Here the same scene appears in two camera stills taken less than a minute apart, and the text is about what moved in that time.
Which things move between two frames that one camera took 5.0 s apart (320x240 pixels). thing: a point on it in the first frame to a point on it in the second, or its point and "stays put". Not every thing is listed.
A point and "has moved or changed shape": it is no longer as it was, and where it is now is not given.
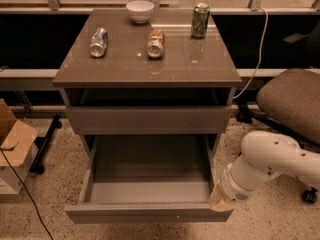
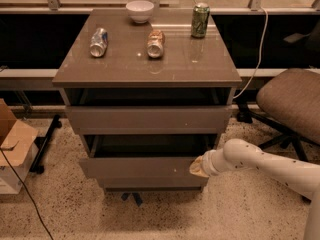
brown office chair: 289,100 stays put
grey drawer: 149,179 has moved or changed shape
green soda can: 200,21 stays put
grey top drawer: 149,120 stays put
